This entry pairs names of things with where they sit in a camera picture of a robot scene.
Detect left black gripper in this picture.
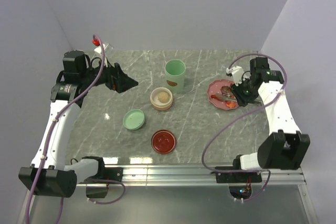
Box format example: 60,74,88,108
81,56,138,93

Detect metal tongs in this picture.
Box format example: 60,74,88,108
219,86,263,105

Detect beige steamed bun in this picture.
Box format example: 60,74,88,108
157,91,170,103

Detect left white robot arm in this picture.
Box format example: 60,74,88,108
18,50,139,198

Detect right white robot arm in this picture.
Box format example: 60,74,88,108
226,53,310,182

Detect orange carrot piece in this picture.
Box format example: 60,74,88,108
225,101,237,108

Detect red shrimp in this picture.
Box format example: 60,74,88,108
210,93,231,101

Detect pink dotted plate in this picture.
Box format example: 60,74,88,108
207,79,238,111

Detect green round lid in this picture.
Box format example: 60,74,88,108
123,109,145,131

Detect stacked cream pink bowl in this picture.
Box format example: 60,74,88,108
150,87,173,111

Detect green tin canister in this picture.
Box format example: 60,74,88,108
165,59,186,93

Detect red round lid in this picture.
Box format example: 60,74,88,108
151,130,177,155

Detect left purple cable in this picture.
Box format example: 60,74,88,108
25,34,127,224

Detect purple cable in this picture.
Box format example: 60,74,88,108
25,34,127,224
201,52,288,202

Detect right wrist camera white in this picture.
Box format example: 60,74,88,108
226,66,244,86

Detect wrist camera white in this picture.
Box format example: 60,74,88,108
226,66,244,86
93,42,115,67

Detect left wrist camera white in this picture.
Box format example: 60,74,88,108
93,42,115,67

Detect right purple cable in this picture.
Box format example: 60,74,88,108
201,52,288,202

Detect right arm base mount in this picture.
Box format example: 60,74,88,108
211,166,262,201

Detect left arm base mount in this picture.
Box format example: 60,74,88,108
85,167,123,199

